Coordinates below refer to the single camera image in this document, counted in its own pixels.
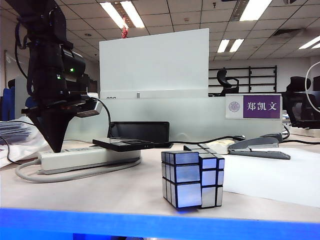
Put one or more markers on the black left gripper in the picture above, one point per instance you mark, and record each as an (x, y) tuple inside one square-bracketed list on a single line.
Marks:
[(47, 82)]

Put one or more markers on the white power strip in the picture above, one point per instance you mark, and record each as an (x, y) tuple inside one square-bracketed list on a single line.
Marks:
[(75, 157)]

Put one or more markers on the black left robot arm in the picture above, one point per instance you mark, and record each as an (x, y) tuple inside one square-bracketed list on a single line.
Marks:
[(40, 20)]

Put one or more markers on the white plastic bag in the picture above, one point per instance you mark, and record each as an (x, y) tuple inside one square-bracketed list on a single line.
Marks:
[(25, 148)]

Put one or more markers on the grey metal bookend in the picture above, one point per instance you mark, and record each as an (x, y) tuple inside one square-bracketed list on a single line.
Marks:
[(20, 107)]

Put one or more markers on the blue bookend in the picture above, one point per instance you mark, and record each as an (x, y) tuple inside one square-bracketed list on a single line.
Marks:
[(8, 105)]

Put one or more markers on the dark office cabinet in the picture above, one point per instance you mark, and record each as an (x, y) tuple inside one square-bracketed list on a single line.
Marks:
[(91, 86)]

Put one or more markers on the black flat phone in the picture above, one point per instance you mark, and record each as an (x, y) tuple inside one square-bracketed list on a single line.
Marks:
[(120, 145)]

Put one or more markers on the black rectangular case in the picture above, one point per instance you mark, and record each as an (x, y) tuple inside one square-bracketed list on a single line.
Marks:
[(141, 130)]

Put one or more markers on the white board panel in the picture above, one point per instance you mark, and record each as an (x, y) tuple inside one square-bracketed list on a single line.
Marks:
[(153, 65)]

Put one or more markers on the red hanging ornament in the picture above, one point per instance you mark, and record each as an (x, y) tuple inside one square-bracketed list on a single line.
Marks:
[(124, 31)]

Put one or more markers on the fluorescent ceiling light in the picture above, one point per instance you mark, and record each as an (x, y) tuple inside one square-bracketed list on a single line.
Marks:
[(254, 10), (310, 42), (235, 45), (131, 13)]

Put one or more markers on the frosted glass desk partition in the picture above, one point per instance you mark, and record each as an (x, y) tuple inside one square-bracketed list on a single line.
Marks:
[(195, 120)]

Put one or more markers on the silver mirror cube puzzle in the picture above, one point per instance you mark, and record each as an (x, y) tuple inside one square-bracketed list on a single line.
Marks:
[(186, 175)]

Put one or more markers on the blue foreground bar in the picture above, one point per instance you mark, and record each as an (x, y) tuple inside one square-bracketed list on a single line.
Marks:
[(160, 227)]

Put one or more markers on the grey metal stapler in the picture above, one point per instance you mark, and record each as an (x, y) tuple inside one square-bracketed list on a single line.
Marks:
[(256, 145)]

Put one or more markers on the purple and white nameplate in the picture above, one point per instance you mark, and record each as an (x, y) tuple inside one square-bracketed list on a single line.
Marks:
[(261, 106)]

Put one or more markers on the black shelf rack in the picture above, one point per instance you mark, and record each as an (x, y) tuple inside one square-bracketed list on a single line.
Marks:
[(275, 80)]

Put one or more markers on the white paper sheet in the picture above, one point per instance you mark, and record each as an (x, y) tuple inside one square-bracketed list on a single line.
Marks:
[(275, 180)]

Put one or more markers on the black mesh office chair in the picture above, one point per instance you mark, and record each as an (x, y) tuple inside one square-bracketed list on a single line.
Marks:
[(298, 110)]

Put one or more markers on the ceiling air vent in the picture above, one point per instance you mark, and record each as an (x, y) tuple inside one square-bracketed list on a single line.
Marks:
[(286, 32)]

